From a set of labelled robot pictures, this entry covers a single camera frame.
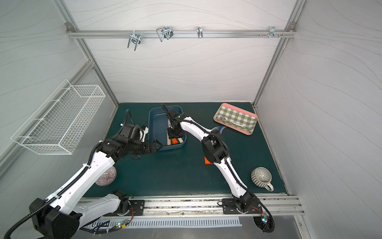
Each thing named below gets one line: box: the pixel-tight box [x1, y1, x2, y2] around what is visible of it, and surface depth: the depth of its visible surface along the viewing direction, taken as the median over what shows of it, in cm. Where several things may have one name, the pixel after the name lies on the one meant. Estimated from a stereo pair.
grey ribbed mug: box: [250, 166, 275, 193], surface depth 79 cm
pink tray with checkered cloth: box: [213, 102, 259, 136], surface depth 113 cm
